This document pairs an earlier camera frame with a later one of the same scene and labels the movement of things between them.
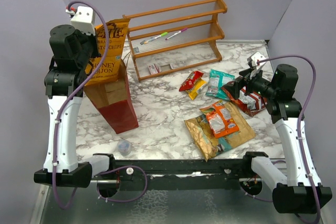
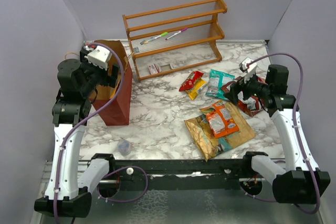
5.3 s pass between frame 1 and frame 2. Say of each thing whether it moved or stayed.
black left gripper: moved
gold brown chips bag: stayed
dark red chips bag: stayed
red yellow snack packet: stayed
